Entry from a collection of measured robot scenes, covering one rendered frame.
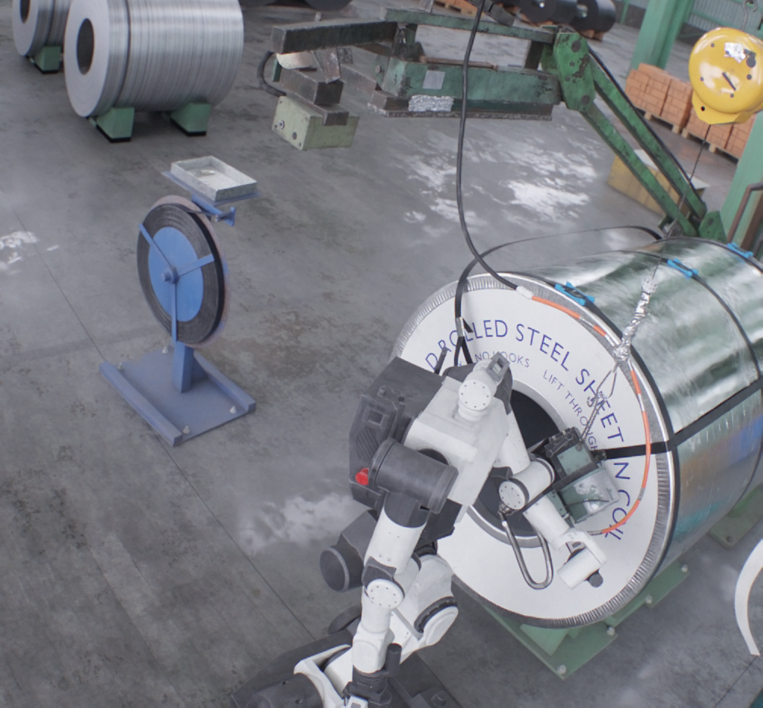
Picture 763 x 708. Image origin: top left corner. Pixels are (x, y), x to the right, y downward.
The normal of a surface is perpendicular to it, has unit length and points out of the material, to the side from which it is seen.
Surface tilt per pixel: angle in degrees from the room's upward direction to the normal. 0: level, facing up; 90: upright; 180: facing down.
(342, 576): 87
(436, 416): 3
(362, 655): 87
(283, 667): 0
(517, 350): 90
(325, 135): 92
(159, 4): 41
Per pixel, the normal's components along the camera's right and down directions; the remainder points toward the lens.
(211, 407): 0.24, -0.84
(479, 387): -0.34, 0.35
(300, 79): -0.74, 0.17
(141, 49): 0.67, 0.33
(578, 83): 0.50, 0.53
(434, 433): -0.02, -0.40
